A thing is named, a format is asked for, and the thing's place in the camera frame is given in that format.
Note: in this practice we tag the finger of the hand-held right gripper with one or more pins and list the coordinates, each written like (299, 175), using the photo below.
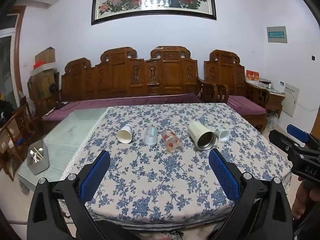
(297, 132)
(281, 138)

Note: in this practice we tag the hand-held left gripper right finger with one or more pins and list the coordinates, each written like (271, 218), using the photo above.
(223, 177)

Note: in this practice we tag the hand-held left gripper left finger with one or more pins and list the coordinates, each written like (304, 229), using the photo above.
(96, 172)

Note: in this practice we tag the small white plastic cup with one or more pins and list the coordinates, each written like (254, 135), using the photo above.
(222, 133)

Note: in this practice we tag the white paper cup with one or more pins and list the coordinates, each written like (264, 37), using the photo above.
(125, 135)

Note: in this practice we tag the cream steel-lined cup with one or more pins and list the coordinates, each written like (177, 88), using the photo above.
(201, 135)

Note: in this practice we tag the red-printed glass cup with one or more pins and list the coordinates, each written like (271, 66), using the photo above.
(170, 140)

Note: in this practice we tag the clear plastic cup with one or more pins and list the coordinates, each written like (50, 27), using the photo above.
(150, 136)

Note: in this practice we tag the person's right hand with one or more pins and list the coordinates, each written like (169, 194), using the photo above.
(301, 200)

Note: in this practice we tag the wooden side table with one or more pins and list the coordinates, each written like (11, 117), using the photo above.
(273, 101)

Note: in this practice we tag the short purple seat cushion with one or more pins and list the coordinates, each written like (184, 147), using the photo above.
(246, 105)

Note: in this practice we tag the glass-topped table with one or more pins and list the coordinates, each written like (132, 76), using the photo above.
(70, 130)

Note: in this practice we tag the white desktop device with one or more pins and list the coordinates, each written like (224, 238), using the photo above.
(280, 85)

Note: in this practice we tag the grey square container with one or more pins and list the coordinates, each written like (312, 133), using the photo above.
(38, 166)

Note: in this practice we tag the blue floral tablecloth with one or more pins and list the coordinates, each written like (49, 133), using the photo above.
(162, 180)

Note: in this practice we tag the white sticks bundle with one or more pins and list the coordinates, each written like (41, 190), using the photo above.
(36, 153)

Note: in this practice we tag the long purple seat cushion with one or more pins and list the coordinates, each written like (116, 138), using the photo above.
(100, 105)

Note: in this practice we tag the red greeting card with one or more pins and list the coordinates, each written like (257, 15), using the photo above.
(252, 76)

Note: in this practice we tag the carved wooden armchair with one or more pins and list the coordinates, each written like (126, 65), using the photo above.
(225, 72)

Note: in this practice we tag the wooden side chair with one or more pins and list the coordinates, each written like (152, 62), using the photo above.
(15, 135)

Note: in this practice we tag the black standing fan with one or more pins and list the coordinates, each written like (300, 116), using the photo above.
(53, 91)

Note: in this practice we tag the carved wooden sofa bench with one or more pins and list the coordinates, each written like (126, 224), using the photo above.
(150, 77)

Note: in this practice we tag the red cloth bundle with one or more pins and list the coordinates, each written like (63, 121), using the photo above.
(40, 63)

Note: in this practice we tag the brown cardboard box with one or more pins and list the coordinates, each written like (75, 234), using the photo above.
(45, 55)

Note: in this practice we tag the framed floral painting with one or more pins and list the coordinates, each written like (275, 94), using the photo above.
(155, 0)

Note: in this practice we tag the white wall electrical box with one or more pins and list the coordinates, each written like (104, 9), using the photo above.
(276, 34)

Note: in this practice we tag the wooden door frame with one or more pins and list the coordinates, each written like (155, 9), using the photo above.
(18, 52)

